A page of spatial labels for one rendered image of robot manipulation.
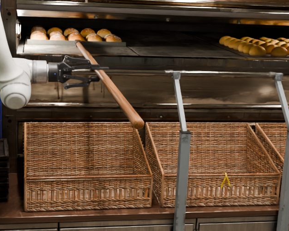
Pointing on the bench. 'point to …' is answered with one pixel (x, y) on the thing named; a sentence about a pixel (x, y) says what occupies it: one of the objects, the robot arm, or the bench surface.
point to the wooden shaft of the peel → (126, 108)
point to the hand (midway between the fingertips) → (99, 73)
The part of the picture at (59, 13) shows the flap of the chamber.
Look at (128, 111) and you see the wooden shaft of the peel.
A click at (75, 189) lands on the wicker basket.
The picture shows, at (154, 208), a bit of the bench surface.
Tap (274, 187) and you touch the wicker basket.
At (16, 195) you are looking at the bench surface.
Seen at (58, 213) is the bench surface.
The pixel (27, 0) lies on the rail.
